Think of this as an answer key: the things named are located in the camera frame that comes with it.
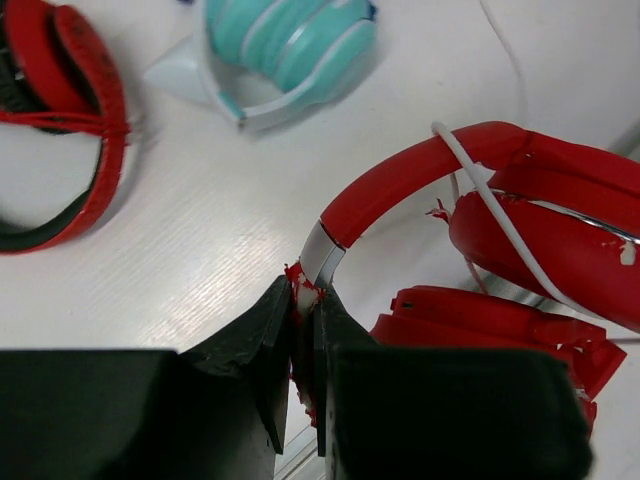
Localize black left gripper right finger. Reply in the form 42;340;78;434
313;291;593;479

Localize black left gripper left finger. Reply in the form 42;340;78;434
1;276;292;479

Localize red headphones with white cable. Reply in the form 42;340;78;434
286;121;639;423

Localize teal and white headphones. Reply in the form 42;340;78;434
143;0;377;130

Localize red and black headphones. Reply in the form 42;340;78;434
1;1;130;254

